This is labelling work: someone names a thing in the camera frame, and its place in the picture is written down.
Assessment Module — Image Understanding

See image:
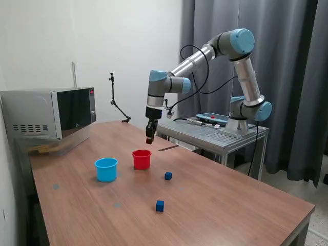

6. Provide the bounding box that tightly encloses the red plastic cup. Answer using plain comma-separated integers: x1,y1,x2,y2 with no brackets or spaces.
132,149,152,171

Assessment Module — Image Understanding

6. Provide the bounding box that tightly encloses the grey curtain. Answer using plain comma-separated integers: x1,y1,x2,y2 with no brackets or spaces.
177,0,328,188

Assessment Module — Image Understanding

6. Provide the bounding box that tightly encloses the silver microwave oven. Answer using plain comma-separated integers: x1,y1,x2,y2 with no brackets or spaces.
0,86,97,140

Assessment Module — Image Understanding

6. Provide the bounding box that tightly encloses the blue plastic cup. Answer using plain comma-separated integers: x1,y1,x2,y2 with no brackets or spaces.
94,157,119,183

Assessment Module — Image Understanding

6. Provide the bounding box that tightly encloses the black power cable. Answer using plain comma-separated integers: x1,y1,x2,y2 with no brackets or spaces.
246,119,259,176

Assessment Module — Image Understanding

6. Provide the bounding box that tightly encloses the white wall pipe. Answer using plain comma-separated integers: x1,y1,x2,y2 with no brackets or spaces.
71,60,77,88

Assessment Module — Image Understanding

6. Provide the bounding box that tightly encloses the black camera cable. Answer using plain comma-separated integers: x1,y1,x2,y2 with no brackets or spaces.
166,45,240,110

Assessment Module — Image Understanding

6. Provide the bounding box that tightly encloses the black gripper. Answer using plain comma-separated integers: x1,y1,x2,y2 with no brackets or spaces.
145,107,162,142

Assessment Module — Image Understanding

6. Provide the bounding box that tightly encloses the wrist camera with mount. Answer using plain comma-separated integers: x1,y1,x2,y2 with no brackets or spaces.
163,98,176,119

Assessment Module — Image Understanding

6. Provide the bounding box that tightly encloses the wooden block stack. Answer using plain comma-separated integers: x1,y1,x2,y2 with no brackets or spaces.
27,145,61,155

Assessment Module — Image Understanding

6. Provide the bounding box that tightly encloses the robot teach pendant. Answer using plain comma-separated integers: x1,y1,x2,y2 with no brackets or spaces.
196,112,229,123

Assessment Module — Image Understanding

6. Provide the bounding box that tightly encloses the white floor cable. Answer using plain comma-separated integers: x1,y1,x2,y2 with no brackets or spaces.
309,229,328,238

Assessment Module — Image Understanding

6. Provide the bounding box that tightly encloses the clear plastic box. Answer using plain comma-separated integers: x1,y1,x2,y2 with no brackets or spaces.
14,125,90,157

